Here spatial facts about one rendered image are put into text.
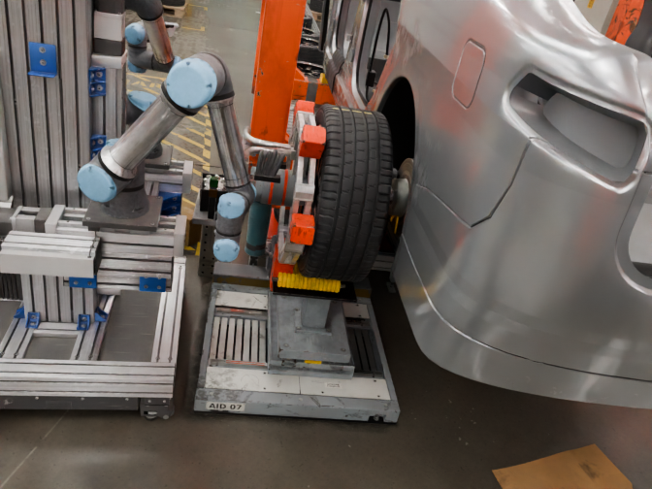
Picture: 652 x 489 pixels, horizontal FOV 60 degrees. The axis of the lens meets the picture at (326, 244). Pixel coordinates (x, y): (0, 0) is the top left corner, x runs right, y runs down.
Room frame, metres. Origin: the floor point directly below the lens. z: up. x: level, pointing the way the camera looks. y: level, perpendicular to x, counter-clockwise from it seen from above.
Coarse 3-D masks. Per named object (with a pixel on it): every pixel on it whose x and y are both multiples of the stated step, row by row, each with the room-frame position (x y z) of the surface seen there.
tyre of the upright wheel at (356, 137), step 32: (352, 128) 1.88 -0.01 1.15; (384, 128) 1.91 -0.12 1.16; (352, 160) 1.76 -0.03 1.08; (384, 160) 1.79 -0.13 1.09; (320, 192) 1.70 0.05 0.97; (352, 192) 1.70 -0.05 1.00; (384, 192) 1.73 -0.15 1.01; (320, 224) 1.65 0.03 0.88; (352, 224) 1.67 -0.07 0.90; (384, 224) 1.70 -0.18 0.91; (320, 256) 1.67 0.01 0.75; (352, 256) 1.69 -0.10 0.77
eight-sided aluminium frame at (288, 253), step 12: (300, 120) 1.94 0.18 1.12; (312, 120) 1.98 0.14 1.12; (300, 132) 1.84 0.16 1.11; (288, 144) 2.18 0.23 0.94; (300, 156) 1.78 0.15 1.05; (288, 168) 2.18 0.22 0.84; (300, 168) 1.75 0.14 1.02; (312, 168) 1.76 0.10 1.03; (300, 180) 1.72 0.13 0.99; (312, 180) 1.73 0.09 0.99; (300, 192) 1.69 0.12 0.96; (312, 192) 1.70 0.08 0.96; (288, 228) 1.71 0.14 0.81; (288, 240) 1.69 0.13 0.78; (288, 252) 1.72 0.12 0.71; (300, 252) 1.71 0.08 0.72
